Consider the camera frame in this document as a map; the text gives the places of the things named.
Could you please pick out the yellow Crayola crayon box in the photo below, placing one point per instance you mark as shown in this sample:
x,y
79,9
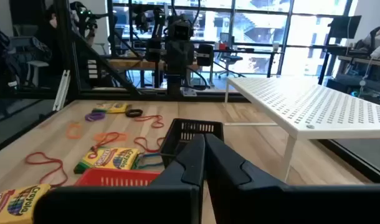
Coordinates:
x,y
15,205
109,158
113,107

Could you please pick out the black computer monitor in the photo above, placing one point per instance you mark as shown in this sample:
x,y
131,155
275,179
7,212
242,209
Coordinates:
x,y
344,27

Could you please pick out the white perforated metal shelf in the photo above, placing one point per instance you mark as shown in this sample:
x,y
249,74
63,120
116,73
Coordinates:
x,y
302,105

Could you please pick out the wooden background table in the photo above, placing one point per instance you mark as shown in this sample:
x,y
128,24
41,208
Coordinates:
x,y
127,63

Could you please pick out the blue rubber band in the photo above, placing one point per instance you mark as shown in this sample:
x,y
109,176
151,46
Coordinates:
x,y
152,164

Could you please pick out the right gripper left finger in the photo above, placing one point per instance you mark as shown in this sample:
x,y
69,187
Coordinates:
x,y
131,205

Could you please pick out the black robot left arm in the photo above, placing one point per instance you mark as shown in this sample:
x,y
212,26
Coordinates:
x,y
179,84

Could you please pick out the black office chair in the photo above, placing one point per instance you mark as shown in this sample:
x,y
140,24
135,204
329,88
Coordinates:
x,y
230,58

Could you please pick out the orange rubber band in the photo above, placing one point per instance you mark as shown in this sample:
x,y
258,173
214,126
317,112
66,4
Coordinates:
x,y
123,137
67,130

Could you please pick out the black aluminium frame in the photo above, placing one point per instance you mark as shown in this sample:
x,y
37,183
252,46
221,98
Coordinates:
x,y
68,62

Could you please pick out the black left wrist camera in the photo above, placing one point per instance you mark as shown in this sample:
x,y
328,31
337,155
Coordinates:
x,y
181,31

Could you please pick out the black plastic basket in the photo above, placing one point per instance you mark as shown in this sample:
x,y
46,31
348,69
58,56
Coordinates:
x,y
183,130

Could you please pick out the red plastic basket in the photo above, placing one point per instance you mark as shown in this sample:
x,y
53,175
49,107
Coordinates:
x,y
115,179

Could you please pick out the silver aluminium bracket bar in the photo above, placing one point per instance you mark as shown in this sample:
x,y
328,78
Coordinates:
x,y
61,90

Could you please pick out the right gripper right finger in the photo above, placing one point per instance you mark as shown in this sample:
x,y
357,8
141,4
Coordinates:
x,y
271,205

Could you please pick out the person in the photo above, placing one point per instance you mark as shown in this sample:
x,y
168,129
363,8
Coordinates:
x,y
54,21

